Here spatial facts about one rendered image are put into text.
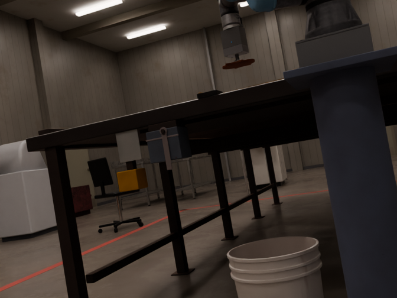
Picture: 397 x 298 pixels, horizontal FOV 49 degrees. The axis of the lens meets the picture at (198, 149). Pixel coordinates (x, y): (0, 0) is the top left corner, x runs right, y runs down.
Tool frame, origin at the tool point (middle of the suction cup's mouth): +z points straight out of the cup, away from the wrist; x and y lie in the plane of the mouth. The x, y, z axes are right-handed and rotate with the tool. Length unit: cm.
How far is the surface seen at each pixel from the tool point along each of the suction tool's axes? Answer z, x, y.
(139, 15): -350, -740, 561
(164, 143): 26.5, 28.1, 22.9
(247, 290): 77, 43, -9
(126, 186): 40, 31, 43
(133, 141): 23, 27, 38
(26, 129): -98, -503, 751
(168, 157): 32.0, 28.1, 22.2
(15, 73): -226, -494, 750
